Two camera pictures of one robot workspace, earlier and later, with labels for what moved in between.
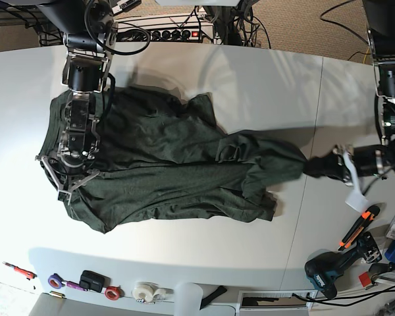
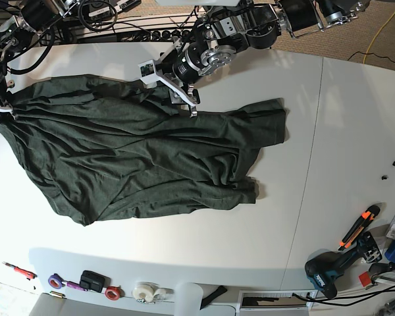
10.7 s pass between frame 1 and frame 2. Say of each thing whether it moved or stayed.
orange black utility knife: stayed
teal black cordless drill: stayed
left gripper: moved
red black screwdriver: stayed
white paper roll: stayed
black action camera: stayed
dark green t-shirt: moved
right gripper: moved
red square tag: stayed
